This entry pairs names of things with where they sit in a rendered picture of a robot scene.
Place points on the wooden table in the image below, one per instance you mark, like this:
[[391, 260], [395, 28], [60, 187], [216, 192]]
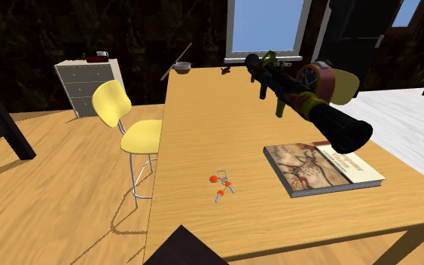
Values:
[[211, 121]]

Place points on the keyring with orange-capped keys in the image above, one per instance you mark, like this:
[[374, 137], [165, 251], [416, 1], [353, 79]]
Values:
[[223, 181]]

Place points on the small dark figure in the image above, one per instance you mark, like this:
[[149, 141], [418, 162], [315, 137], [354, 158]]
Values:
[[226, 70]]

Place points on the yellow chair with metal legs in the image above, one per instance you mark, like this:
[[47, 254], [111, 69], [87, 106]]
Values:
[[142, 137], [345, 86]]

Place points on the brown bowl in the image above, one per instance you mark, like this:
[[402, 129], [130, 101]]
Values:
[[182, 68]]

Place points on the thin wooden stick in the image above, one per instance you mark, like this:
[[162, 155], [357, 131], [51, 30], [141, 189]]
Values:
[[182, 54]]

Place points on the book with cave painting cover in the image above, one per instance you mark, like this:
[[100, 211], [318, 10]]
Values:
[[314, 170]]

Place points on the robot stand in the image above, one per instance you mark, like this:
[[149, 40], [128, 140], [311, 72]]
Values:
[[184, 249]]

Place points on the white framed window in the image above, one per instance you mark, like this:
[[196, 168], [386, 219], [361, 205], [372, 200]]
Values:
[[266, 25]]

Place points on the round red clock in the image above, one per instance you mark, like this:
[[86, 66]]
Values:
[[325, 82]]

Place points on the black multicoloured toy launcher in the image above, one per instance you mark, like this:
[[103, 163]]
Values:
[[338, 126]]

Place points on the beige chest of drawers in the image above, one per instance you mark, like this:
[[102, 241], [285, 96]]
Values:
[[83, 88]]

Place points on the small window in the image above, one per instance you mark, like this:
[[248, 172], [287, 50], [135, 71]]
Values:
[[405, 13]]

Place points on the black bed frame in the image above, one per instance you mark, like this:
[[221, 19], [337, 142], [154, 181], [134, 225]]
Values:
[[2, 124]]

